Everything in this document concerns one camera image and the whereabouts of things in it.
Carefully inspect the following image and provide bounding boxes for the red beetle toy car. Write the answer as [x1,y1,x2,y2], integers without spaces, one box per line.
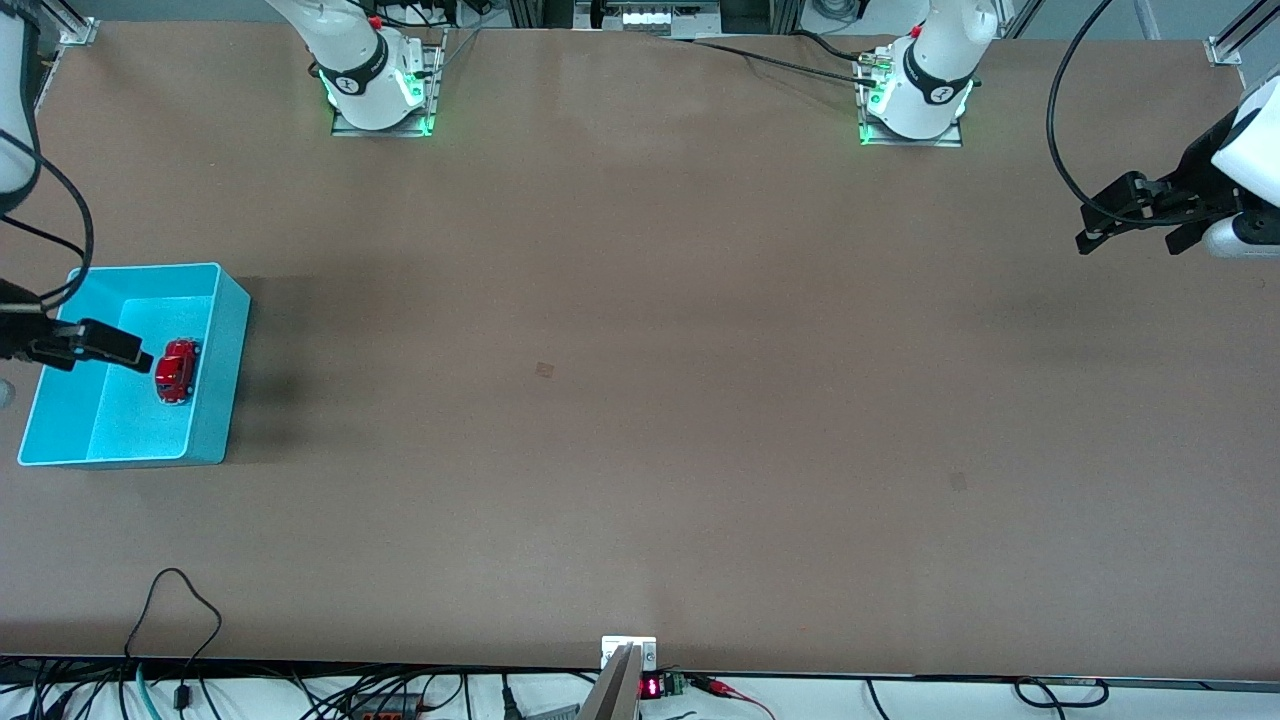
[153,338,202,406]

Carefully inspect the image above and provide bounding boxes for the blue plastic box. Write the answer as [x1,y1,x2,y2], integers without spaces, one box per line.
[17,262,252,468]

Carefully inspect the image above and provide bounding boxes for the aluminium corner profile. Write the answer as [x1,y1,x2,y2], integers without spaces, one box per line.
[1204,0,1280,68]

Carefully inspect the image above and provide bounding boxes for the grey power strip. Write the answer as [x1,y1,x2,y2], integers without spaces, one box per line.
[345,692,423,720]

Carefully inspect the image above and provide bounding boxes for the black device with lit panel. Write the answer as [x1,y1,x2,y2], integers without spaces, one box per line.
[574,0,723,39]

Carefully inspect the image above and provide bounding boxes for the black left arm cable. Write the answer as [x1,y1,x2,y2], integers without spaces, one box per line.
[1046,0,1181,229]

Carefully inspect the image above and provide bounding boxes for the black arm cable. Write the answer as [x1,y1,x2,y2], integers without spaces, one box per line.
[1046,0,1181,229]
[0,125,96,306]

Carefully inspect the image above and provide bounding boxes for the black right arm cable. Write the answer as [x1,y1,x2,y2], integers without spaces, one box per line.
[0,125,96,306]

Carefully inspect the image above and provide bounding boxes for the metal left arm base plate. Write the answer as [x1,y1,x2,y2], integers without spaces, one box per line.
[855,45,965,149]

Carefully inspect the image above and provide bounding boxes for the looped thin black cable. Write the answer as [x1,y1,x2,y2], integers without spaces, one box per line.
[124,567,224,713]

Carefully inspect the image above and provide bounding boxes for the black cable on table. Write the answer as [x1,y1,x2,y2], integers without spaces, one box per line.
[650,33,883,89]

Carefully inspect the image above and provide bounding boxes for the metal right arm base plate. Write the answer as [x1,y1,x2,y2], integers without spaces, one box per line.
[331,28,447,139]

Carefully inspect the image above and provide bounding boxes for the coiled black cable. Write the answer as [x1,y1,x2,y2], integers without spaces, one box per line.
[1013,677,1111,710]

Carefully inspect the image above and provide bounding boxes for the white metal bracket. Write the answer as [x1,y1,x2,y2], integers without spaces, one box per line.
[601,636,658,672]

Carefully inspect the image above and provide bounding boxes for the red clip lead wires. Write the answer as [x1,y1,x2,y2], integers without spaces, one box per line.
[688,674,777,720]

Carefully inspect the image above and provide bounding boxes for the grey camera mount bar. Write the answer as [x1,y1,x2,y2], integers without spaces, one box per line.
[577,644,642,720]

